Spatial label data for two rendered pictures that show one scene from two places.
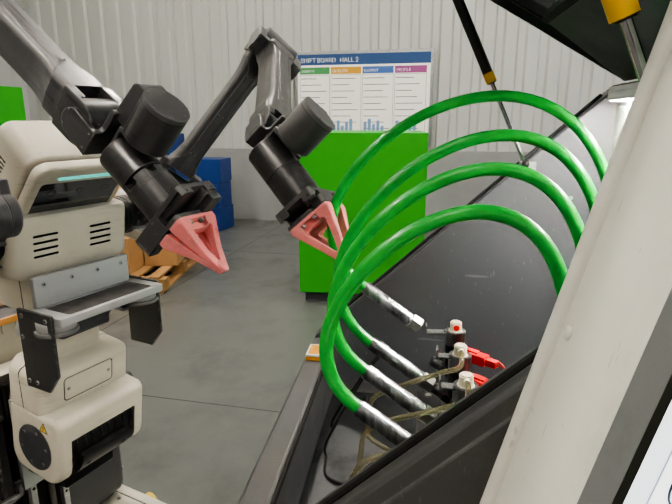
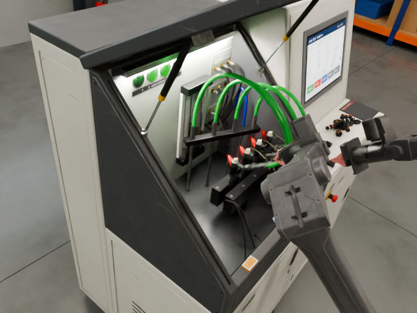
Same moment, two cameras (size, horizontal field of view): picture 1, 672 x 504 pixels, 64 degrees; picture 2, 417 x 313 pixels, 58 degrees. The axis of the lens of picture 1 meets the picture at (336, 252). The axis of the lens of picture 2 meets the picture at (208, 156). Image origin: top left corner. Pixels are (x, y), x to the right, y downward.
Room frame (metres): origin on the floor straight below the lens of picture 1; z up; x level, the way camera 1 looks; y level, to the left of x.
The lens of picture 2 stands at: (1.69, 0.20, 1.94)
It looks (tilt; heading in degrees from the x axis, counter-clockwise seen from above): 38 degrees down; 206
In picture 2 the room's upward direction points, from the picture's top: 7 degrees clockwise
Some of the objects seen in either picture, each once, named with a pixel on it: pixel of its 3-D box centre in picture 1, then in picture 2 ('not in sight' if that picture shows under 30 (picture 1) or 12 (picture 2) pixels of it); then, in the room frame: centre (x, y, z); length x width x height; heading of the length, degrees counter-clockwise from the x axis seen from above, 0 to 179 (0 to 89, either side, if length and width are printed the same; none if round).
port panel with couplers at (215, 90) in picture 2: not in sight; (220, 87); (0.42, -0.39, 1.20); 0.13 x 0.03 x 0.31; 172
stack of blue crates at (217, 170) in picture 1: (181, 181); not in sight; (7.04, 2.03, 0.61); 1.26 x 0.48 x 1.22; 77
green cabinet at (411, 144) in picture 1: (363, 211); not in sight; (4.38, -0.22, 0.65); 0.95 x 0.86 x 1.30; 85
